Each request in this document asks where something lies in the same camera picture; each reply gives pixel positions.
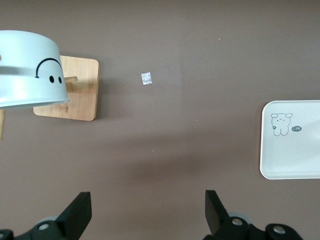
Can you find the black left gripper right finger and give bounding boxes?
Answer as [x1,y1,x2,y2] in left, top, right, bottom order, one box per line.
[204,190,252,240]

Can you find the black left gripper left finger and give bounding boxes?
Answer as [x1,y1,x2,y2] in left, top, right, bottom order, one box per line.
[32,191,93,240]

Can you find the white smiley mug black handle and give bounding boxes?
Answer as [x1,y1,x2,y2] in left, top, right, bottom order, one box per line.
[0,30,71,110]

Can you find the white tray with bear drawing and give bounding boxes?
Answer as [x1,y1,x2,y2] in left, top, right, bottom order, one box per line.
[259,99,320,181]

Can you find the wooden mug rack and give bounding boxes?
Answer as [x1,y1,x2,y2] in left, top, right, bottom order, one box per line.
[0,55,101,141]

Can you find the small clear tape piece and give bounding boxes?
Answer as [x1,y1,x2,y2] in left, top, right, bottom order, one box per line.
[140,72,153,86]

